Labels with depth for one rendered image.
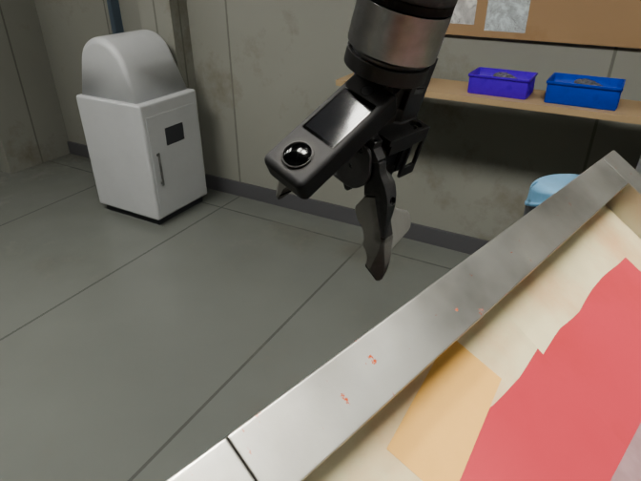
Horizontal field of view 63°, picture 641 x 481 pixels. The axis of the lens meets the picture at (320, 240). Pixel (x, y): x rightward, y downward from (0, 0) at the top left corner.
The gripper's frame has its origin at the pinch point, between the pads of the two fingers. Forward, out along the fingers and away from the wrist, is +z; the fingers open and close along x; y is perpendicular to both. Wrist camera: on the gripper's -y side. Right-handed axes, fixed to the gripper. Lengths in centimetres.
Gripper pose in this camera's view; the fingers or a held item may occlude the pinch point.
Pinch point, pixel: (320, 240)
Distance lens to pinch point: 54.7
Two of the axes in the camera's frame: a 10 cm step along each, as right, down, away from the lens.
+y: 6.9, -3.6, 6.3
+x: -6.9, -5.8, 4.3
